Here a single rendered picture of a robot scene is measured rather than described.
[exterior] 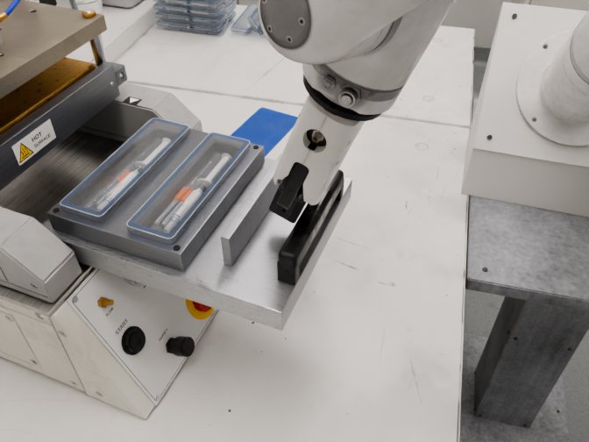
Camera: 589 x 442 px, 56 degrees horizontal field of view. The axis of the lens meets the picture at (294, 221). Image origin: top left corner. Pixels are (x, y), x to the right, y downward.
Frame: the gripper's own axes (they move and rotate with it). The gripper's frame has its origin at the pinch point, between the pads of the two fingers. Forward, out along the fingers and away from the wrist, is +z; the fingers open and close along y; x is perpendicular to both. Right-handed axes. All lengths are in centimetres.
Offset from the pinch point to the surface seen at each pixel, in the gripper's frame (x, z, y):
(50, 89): 31.6, 6.4, 3.0
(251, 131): 17, 34, 45
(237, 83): 28, 38, 62
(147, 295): 10.1, 20.4, -6.6
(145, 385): 4.7, 25.8, -14.2
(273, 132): 13, 32, 46
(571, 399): -89, 75, 60
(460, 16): -18, 75, 247
